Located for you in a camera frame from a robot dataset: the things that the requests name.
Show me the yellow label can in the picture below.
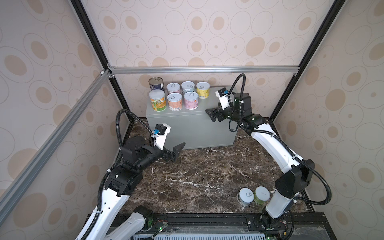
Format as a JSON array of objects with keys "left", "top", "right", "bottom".
[{"left": 196, "top": 82, "right": 210, "bottom": 99}]

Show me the pink label can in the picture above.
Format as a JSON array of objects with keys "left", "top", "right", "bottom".
[{"left": 184, "top": 92, "right": 199, "bottom": 110}]

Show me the light blue label can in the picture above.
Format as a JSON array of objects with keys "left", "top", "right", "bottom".
[{"left": 181, "top": 81, "right": 195, "bottom": 95}]

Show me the orange peach label can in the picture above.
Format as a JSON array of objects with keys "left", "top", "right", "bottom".
[{"left": 167, "top": 93, "right": 183, "bottom": 112}]

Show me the pink white small can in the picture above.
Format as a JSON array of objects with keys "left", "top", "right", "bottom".
[{"left": 166, "top": 83, "right": 181, "bottom": 94}]

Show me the green orange plastic-lid can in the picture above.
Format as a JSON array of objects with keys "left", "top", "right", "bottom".
[{"left": 149, "top": 90, "right": 167, "bottom": 112}]

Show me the dark blue tin can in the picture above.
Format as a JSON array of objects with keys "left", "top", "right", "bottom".
[{"left": 149, "top": 77, "right": 165, "bottom": 92}]

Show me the teal bear label can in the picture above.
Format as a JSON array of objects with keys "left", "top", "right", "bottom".
[{"left": 237, "top": 188, "right": 254, "bottom": 207}]

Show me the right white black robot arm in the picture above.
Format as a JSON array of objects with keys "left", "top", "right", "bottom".
[{"left": 206, "top": 88, "right": 315, "bottom": 230}]

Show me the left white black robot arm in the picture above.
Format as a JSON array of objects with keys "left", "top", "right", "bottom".
[{"left": 77, "top": 137, "right": 186, "bottom": 240}]

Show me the grey metal cabinet box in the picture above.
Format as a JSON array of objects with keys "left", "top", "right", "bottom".
[{"left": 146, "top": 86, "right": 236, "bottom": 150}]

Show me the green label plastic-lid can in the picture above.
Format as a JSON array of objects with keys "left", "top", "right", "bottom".
[{"left": 254, "top": 186, "right": 271, "bottom": 205}]

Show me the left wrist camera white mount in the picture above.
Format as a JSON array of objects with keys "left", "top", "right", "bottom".
[{"left": 151, "top": 124, "right": 171, "bottom": 151}]

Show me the back horizontal aluminium rail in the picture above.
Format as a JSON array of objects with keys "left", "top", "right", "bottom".
[{"left": 110, "top": 65, "right": 300, "bottom": 75}]

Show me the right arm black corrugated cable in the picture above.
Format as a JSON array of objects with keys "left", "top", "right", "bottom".
[{"left": 227, "top": 73, "right": 333, "bottom": 240}]

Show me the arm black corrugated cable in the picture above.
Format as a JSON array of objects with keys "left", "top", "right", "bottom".
[
  {"left": 227, "top": 73, "right": 333, "bottom": 240},
  {"left": 79, "top": 109, "right": 154, "bottom": 240}
]

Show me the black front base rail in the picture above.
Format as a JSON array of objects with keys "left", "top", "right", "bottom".
[{"left": 78, "top": 212, "right": 337, "bottom": 240}]

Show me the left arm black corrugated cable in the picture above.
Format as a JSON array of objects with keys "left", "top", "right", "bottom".
[{"left": 79, "top": 109, "right": 154, "bottom": 240}]

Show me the right black corner post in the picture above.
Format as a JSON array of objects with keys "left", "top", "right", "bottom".
[{"left": 270, "top": 0, "right": 347, "bottom": 122}]

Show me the black corner post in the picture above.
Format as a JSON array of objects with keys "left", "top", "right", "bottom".
[
  {"left": 70, "top": 0, "right": 130, "bottom": 110},
  {"left": 270, "top": 0, "right": 347, "bottom": 122}
]

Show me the left side aluminium rail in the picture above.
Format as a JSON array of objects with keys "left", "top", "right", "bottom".
[{"left": 1, "top": 70, "right": 111, "bottom": 225}]

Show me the left black corner post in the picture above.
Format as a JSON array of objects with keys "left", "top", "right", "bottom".
[{"left": 70, "top": 0, "right": 130, "bottom": 110}]

